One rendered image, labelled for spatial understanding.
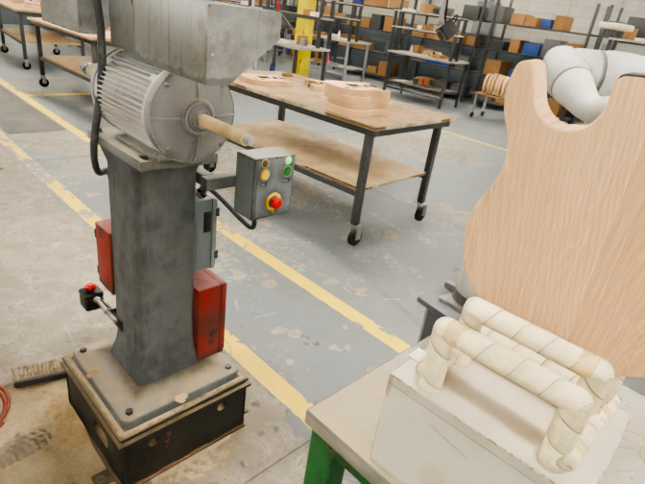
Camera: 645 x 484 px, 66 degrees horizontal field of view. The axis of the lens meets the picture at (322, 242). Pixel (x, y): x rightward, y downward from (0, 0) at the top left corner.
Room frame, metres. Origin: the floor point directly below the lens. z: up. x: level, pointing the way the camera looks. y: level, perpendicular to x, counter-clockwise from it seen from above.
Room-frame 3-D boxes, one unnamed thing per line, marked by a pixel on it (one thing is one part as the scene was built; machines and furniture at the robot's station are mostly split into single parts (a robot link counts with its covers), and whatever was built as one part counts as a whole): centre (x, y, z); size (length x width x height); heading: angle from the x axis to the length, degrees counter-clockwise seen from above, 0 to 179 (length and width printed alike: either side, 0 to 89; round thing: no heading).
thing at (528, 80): (0.72, -0.26, 1.48); 0.07 x 0.04 x 0.09; 50
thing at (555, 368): (0.61, -0.34, 1.12); 0.20 x 0.03 x 0.03; 50
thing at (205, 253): (1.56, 0.45, 0.93); 0.15 x 0.10 x 0.55; 47
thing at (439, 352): (0.54, -0.17, 1.15); 0.03 x 0.03 x 0.09
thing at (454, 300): (1.47, -0.53, 0.73); 0.22 x 0.18 x 0.06; 40
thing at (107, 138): (1.44, 0.55, 1.11); 0.36 x 0.24 x 0.04; 47
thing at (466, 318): (0.60, -0.23, 1.15); 0.03 x 0.03 x 0.09
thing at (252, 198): (1.52, 0.28, 0.99); 0.24 x 0.21 x 0.26; 47
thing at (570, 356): (0.55, -0.29, 1.20); 0.20 x 0.03 x 0.03; 50
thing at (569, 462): (0.46, -0.34, 1.12); 0.11 x 0.03 x 0.03; 141
